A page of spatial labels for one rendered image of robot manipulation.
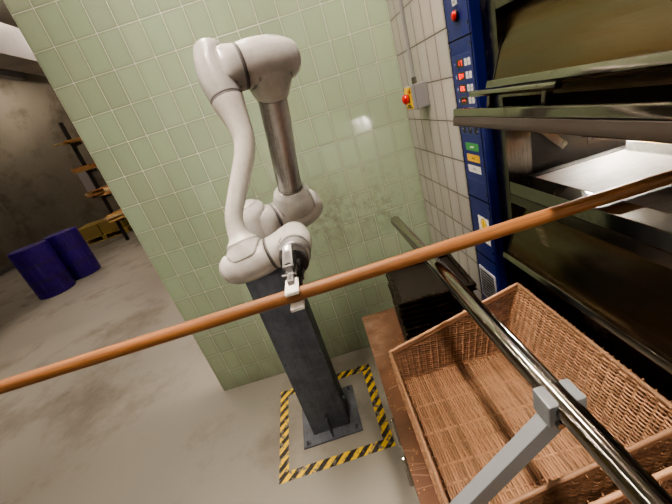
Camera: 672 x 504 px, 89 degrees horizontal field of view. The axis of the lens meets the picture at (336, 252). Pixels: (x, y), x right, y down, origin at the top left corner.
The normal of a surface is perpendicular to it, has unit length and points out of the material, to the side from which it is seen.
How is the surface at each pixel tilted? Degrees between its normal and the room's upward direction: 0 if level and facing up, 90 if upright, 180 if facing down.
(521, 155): 90
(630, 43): 70
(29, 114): 90
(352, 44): 90
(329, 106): 90
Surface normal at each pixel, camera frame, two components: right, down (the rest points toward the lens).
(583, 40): -0.99, -0.02
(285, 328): 0.14, 0.36
